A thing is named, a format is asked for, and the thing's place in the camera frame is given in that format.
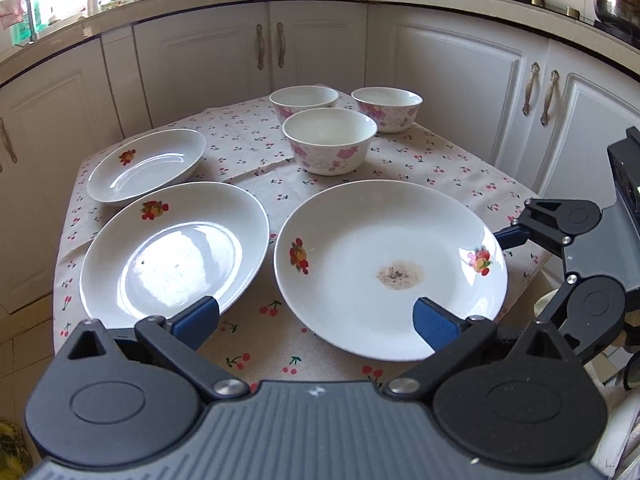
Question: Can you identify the white cabinet door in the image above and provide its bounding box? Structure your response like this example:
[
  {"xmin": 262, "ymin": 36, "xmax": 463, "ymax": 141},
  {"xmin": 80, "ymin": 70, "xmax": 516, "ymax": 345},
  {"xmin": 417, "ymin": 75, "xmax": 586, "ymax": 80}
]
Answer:
[
  {"xmin": 530, "ymin": 40, "xmax": 640, "ymax": 211},
  {"xmin": 270, "ymin": 0, "xmax": 369, "ymax": 96},
  {"xmin": 132, "ymin": 2, "xmax": 272, "ymax": 133},
  {"xmin": 387, "ymin": 20, "xmax": 548, "ymax": 181},
  {"xmin": 0, "ymin": 35, "xmax": 126, "ymax": 316}
]

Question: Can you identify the large white fruit-print plate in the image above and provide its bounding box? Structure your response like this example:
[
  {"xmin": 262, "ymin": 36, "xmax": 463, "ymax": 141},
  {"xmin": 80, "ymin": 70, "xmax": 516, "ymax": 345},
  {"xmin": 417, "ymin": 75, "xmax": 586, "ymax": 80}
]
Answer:
[{"xmin": 273, "ymin": 179, "xmax": 509, "ymax": 362}]

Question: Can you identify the metal faucet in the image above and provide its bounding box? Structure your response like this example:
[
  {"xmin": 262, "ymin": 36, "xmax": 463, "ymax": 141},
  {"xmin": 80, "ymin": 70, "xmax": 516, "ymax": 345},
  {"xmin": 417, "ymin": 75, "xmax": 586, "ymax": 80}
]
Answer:
[{"xmin": 20, "ymin": 0, "xmax": 40, "ymax": 45}]

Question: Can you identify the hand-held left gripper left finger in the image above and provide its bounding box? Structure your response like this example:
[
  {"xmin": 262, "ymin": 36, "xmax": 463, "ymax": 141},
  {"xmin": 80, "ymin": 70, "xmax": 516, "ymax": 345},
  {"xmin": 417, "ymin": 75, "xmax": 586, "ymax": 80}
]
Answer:
[{"xmin": 59, "ymin": 296, "xmax": 251, "ymax": 403}]

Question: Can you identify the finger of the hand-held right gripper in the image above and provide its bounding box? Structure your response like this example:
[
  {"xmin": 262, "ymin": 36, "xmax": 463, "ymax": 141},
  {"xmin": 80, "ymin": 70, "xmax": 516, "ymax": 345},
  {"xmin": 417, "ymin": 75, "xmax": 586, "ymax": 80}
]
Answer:
[
  {"xmin": 535, "ymin": 272, "xmax": 591, "ymax": 361},
  {"xmin": 492, "ymin": 198, "xmax": 573, "ymax": 261}
]

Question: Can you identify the black gas stove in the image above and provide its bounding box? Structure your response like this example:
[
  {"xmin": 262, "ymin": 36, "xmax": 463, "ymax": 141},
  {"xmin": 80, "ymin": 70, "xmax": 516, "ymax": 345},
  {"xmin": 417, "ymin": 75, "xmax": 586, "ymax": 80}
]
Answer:
[{"xmin": 475, "ymin": 0, "xmax": 640, "ymax": 46}]

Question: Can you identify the small white fruit-print plate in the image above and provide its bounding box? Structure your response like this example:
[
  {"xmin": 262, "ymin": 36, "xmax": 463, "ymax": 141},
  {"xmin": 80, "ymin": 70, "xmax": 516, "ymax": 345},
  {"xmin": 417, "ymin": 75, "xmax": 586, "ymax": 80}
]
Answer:
[{"xmin": 86, "ymin": 129, "xmax": 207, "ymax": 206}]

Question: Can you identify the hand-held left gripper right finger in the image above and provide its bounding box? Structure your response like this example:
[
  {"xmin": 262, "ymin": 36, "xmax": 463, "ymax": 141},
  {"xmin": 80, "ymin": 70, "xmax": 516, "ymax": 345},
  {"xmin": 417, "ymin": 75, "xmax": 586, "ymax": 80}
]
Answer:
[{"xmin": 385, "ymin": 297, "xmax": 581, "ymax": 403}]

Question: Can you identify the medium white fruit-print plate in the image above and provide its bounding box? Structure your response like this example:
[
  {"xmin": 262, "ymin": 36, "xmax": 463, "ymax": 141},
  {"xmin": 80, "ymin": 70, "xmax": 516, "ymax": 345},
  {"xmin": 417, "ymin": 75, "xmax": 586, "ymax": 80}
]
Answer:
[{"xmin": 79, "ymin": 181, "xmax": 271, "ymax": 331}]

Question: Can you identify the large pink floral bowl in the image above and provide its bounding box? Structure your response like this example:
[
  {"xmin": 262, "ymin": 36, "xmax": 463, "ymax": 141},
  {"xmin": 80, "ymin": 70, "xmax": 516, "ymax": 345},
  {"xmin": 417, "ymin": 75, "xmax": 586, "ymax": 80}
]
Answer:
[{"xmin": 281, "ymin": 108, "xmax": 378, "ymax": 177}]

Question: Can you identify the white cloth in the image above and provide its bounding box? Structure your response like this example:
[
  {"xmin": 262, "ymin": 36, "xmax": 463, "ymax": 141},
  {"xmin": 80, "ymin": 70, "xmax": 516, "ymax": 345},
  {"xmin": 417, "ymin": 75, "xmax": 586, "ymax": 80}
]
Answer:
[{"xmin": 592, "ymin": 400, "xmax": 640, "ymax": 476}]

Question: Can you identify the pink cloth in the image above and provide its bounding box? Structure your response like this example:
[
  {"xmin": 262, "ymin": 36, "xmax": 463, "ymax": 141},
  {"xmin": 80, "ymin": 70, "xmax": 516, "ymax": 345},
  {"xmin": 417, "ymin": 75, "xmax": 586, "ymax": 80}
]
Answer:
[{"xmin": 0, "ymin": 0, "xmax": 26, "ymax": 31}]

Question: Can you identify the cherry print tablecloth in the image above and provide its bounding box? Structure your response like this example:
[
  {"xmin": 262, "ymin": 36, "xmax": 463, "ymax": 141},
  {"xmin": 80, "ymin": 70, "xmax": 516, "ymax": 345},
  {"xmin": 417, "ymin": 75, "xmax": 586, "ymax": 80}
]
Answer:
[{"xmin": 52, "ymin": 91, "xmax": 556, "ymax": 386}]

